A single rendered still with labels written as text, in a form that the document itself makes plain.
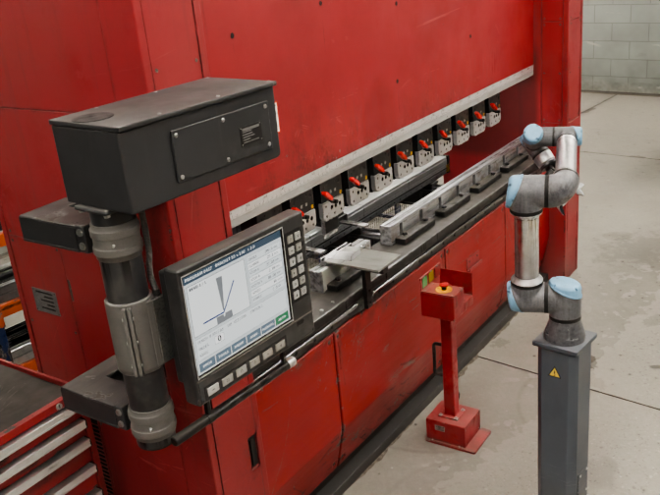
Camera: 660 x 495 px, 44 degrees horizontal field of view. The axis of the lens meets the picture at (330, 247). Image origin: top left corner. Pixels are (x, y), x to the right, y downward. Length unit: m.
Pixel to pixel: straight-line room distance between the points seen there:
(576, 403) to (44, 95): 2.15
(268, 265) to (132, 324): 0.38
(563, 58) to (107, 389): 3.61
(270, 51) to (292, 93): 0.20
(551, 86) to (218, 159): 3.46
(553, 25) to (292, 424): 2.94
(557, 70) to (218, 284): 3.50
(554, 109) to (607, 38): 5.80
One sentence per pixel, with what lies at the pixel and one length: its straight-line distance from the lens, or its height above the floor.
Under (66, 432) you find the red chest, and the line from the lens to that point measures 2.75.
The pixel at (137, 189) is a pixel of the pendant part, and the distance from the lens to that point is 1.81.
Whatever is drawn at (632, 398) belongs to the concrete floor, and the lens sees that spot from 4.36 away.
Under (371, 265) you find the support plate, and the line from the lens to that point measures 3.32.
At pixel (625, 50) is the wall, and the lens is 10.89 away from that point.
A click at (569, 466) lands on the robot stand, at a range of 3.42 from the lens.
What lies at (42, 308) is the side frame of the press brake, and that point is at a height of 1.14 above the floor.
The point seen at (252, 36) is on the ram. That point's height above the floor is 1.96.
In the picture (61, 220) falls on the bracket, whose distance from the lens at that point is 2.05.
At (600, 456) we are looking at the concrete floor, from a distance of 3.94.
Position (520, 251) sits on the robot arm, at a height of 1.14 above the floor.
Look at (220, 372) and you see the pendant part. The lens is 2.05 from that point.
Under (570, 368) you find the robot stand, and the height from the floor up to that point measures 0.69.
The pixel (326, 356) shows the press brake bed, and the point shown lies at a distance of 3.31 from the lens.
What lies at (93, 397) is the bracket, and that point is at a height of 1.21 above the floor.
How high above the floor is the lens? 2.29
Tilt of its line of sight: 21 degrees down
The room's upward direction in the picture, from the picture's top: 6 degrees counter-clockwise
